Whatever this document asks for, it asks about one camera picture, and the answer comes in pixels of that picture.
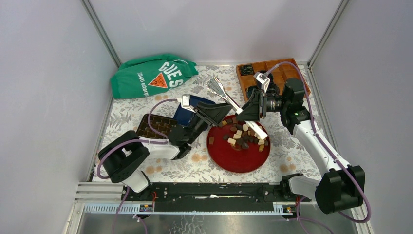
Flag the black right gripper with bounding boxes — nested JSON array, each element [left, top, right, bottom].
[[235, 89, 289, 122]]

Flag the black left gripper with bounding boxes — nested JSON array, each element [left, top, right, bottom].
[[186, 102, 229, 145]]

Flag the silver metal tongs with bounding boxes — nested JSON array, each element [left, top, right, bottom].
[[206, 77, 268, 140]]

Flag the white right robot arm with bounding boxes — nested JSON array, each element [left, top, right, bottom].
[[237, 78, 372, 220]]

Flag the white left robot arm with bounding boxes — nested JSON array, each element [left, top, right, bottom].
[[96, 102, 232, 200]]

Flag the white rectangular chocolate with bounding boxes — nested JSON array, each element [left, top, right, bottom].
[[227, 138, 236, 145]]

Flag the blue chocolate box with tray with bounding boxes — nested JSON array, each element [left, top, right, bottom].
[[136, 114, 178, 139]]

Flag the blue box lid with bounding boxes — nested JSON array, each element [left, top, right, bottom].
[[173, 95, 215, 126]]

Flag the orange wooden divider tray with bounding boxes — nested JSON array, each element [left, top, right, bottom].
[[236, 58, 311, 103]]

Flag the red round plate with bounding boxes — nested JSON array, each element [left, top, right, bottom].
[[207, 115, 271, 173]]

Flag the floral tablecloth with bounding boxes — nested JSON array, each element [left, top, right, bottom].
[[92, 64, 325, 183]]

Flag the green printed bag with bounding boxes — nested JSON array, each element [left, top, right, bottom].
[[111, 53, 199, 99]]

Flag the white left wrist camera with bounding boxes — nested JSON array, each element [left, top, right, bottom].
[[180, 94, 196, 113]]

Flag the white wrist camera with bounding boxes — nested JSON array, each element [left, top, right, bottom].
[[254, 72, 270, 94], [180, 94, 196, 113]]

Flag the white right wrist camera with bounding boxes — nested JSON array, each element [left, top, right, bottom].
[[254, 72, 270, 94]]

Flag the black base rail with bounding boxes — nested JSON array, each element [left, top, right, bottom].
[[121, 182, 297, 212]]

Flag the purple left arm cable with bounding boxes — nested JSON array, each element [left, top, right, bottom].
[[96, 98, 181, 234]]

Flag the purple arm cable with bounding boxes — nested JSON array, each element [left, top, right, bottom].
[[263, 61, 372, 234], [96, 98, 181, 234]]

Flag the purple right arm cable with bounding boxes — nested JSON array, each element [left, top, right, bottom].
[[263, 61, 372, 234]]

